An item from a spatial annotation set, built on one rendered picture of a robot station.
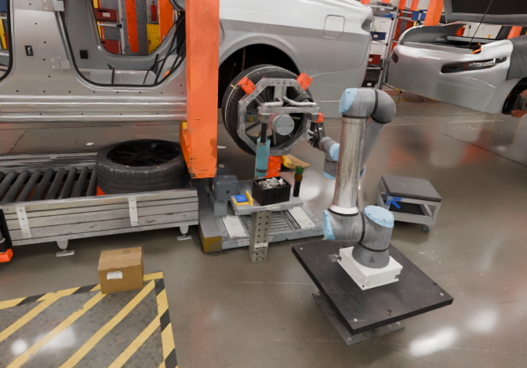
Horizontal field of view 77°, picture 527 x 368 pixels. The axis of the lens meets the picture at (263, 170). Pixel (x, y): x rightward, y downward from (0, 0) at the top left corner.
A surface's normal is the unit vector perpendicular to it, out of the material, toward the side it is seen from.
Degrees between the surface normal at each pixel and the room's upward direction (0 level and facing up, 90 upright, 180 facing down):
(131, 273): 90
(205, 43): 90
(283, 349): 0
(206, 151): 90
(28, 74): 91
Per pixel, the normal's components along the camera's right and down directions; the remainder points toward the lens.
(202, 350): 0.08, -0.91
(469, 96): -0.53, 0.53
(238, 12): 0.33, 0.41
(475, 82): -0.52, 0.31
